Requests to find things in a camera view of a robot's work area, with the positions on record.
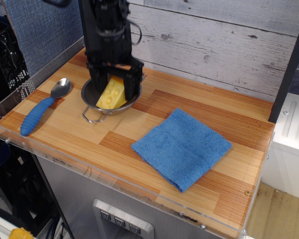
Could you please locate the dark right shelf post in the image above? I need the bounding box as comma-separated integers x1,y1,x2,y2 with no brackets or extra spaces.
268,35,299,123

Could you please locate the silver dispenser button panel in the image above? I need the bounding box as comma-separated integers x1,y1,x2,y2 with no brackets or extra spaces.
93,199,155,239

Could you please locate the yellow toy cheese wedge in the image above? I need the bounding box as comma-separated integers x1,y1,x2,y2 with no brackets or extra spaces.
96,76,127,110

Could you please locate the spoon with blue handle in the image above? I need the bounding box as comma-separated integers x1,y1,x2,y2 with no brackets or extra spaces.
20,78,71,136

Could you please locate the white appliance top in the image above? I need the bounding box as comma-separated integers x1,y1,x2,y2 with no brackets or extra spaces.
274,93,299,150

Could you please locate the black plastic crate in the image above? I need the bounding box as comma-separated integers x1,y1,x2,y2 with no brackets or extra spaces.
0,16,35,101

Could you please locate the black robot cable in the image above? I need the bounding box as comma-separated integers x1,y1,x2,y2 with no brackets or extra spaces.
126,18,143,46

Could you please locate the small steel two-handled pot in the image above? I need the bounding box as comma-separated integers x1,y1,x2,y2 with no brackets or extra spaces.
81,79,143,123

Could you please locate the blue knitted cloth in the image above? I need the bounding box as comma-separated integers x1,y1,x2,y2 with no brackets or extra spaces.
131,109,232,193

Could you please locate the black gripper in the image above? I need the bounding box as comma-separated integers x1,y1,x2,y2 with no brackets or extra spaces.
84,28,144,100

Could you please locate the clear acrylic table guard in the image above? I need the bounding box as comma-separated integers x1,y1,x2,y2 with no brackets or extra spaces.
0,51,274,239

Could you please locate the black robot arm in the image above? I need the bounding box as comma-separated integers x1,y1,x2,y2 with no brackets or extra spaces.
80,0,144,101

